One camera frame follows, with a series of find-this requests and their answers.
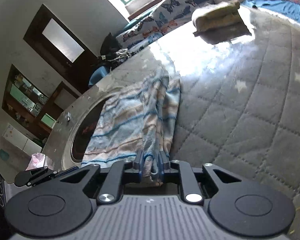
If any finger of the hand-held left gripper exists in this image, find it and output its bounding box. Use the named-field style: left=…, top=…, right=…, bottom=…
left=14, top=167, right=78, bottom=187

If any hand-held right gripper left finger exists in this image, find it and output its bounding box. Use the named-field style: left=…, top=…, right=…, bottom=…
left=60, top=151, right=143, bottom=204

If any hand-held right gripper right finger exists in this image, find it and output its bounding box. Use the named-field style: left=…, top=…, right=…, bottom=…
left=159, top=151, right=242, bottom=203

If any blue beige striped towel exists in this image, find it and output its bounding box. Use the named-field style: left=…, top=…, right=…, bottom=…
left=81, top=72, right=182, bottom=187

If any round grey cooker rim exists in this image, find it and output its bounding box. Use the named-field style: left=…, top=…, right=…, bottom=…
left=61, top=90, right=108, bottom=172

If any white pink plastic bag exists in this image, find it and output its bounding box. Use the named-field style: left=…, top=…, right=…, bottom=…
left=26, top=152, right=55, bottom=171

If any round black induction cooker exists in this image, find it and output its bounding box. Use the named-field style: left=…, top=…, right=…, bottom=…
left=70, top=99, right=105, bottom=166

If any white fridge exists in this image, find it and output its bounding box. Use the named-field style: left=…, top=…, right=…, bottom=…
left=1, top=122, right=43, bottom=156

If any dark wooden desk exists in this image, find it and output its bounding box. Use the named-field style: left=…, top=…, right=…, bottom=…
left=41, top=81, right=80, bottom=130

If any grey star quilted table cover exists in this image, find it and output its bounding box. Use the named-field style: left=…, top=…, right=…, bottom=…
left=41, top=5, right=300, bottom=240

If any wooden glass cabinet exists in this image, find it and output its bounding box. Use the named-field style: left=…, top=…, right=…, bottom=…
left=2, top=64, right=53, bottom=136

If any blue sofa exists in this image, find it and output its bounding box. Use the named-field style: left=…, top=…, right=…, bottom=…
left=88, top=0, right=215, bottom=88

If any black bag pile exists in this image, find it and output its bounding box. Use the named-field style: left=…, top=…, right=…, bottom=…
left=97, top=32, right=130, bottom=67

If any dark wooden glass door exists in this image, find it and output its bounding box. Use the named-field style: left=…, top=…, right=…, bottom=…
left=23, top=4, right=98, bottom=68

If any folded beige cloth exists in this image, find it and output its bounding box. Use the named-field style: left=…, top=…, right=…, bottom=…
left=191, top=0, right=252, bottom=37

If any blue blanket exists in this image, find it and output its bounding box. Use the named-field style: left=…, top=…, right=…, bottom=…
left=240, top=0, right=300, bottom=27

